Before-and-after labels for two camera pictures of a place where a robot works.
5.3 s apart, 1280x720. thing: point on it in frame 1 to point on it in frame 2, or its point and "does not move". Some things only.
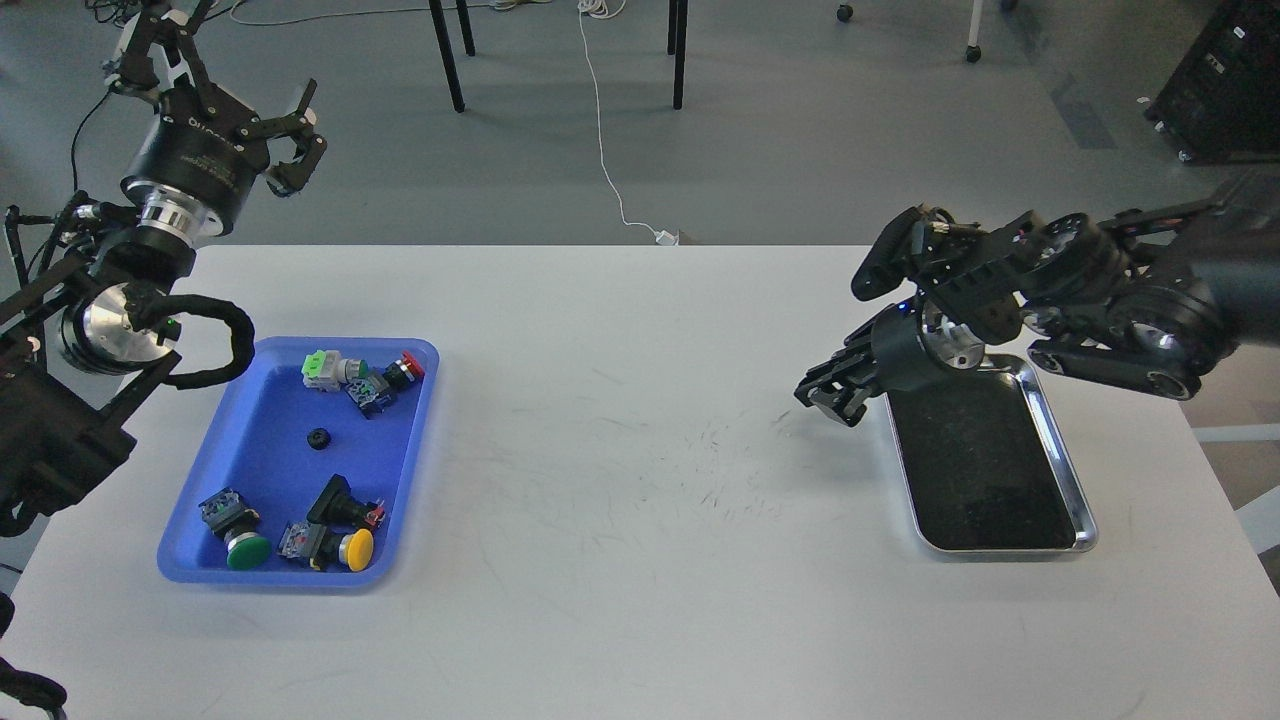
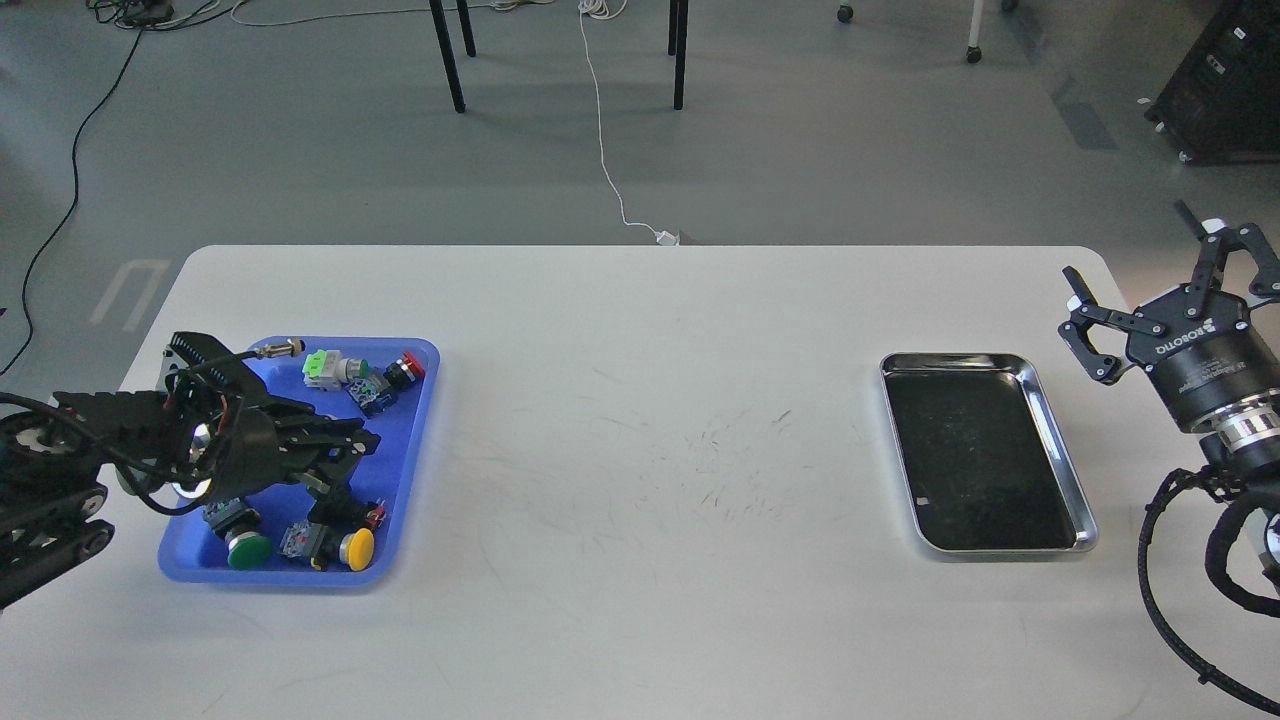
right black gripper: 909,350 to 1206,362
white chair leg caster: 973,51 does not move
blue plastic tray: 311,472 does not move
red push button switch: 373,390 does not move
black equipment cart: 1222,102 does not move
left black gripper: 197,156 to 254,444
